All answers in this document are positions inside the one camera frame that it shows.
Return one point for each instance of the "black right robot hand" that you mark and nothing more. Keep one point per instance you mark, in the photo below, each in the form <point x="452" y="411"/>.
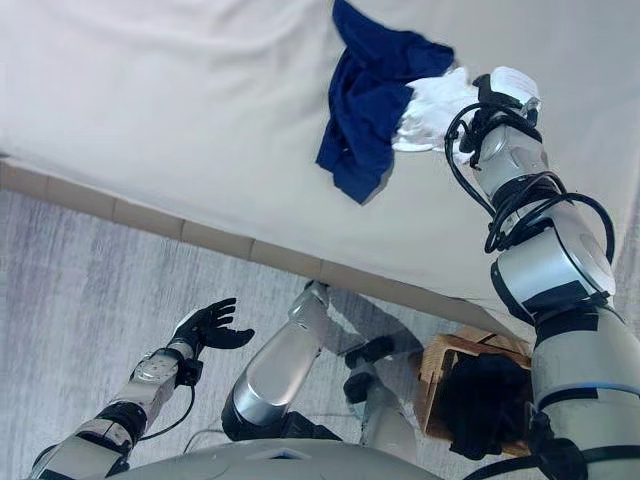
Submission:
<point x="507" y="87"/>

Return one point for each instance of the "dark blue garment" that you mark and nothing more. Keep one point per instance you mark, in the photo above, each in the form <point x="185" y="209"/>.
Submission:
<point x="365" y="110"/>

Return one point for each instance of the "silver left robot leg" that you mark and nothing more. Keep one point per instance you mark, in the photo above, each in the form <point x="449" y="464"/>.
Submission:
<point x="280" y="365"/>

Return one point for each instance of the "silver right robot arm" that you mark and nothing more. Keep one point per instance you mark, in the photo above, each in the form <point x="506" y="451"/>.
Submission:
<point x="555" y="270"/>

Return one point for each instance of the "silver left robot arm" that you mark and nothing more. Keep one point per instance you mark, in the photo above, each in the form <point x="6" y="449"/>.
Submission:
<point x="145" y="380"/>

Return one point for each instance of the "wooden laundry basket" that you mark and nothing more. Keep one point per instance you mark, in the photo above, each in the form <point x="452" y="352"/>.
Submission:
<point x="435" y="370"/>

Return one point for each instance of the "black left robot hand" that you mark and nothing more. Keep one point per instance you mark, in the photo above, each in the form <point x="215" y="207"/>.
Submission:
<point x="210" y="330"/>

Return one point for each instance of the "grey robot torso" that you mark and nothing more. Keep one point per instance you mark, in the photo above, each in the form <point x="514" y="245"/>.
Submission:
<point x="225" y="462"/>

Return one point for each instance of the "white garment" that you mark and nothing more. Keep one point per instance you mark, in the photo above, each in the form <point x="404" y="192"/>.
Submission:
<point x="430" y="115"/>

